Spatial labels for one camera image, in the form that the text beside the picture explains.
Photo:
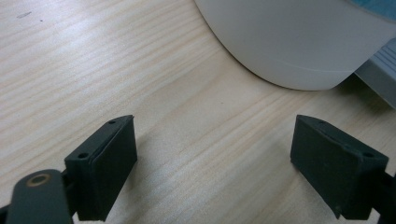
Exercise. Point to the blue item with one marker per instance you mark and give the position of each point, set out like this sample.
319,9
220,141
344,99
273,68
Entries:
376,6

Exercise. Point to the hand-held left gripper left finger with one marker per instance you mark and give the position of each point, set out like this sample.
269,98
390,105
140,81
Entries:
102,168

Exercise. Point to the white round container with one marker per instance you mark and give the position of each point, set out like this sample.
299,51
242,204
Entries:
295,40

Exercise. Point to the grey ridged device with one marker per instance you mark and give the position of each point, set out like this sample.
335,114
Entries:
380,70

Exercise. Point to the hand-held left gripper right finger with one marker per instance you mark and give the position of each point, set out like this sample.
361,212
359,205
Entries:
336,168

